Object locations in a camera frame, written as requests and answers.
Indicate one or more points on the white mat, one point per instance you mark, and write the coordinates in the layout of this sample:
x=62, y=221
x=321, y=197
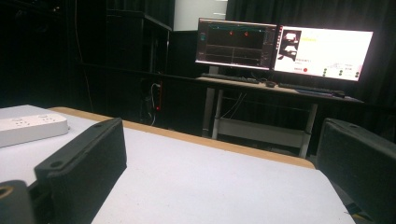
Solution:
x=202, y=183

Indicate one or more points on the wooden desk with metal legs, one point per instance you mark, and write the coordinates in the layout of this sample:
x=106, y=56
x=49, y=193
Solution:
x=264, y=130

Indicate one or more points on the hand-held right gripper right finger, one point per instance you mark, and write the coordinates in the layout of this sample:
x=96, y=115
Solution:
x=361, y=165

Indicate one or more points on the black computer mouse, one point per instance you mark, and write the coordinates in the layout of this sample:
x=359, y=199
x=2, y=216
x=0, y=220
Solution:
x=270, y=84

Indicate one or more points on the dark cabinet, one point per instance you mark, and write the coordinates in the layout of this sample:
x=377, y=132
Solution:
x=137, y=43

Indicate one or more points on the bright-screen computer monitor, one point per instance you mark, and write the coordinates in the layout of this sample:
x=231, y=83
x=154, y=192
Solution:
x=323, y=53

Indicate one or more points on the wall power strip with red light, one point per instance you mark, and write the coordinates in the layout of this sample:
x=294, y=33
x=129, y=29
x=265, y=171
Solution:
x=158, y=96

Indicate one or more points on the white power strip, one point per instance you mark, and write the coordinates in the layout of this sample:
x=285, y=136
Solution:
x=29, y=127

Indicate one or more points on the dark-screen computer monitor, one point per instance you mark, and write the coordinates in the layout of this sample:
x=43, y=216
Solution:
x=235, y=43

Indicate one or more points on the black keyboard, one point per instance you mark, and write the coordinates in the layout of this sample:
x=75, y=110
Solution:
x=230, y=77
x=311, y=88

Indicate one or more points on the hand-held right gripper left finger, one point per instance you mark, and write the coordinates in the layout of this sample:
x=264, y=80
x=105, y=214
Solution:
x=84, y=168

